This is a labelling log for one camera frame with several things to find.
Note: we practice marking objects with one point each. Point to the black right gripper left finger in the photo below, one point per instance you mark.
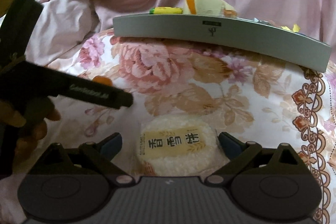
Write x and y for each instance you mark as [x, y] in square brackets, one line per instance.
[96, 158]

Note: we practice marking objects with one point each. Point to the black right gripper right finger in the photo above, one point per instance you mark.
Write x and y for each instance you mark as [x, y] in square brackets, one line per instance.
[240, 155]

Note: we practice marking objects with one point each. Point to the round rice cracker packet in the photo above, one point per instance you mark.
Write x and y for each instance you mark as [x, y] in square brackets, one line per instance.
[174, 145]

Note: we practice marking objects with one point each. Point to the yellow green snack bar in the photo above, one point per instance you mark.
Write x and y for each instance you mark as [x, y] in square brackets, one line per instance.
[166, 10]

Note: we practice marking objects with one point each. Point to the left hand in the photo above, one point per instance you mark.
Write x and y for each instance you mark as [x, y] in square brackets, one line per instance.
[19, 122]

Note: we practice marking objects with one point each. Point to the floral bed sheet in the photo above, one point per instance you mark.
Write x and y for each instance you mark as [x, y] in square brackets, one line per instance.
[250, 96]

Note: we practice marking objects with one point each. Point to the light pink duvet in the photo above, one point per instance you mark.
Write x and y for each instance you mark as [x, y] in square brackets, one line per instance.
[61, 28]

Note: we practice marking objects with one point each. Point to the grey snack tray box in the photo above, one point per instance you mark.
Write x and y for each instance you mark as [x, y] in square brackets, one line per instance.
[236, 33]

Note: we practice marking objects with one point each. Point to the yellow crumpled wrapper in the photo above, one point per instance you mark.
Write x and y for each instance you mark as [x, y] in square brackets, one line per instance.
[294, 29]

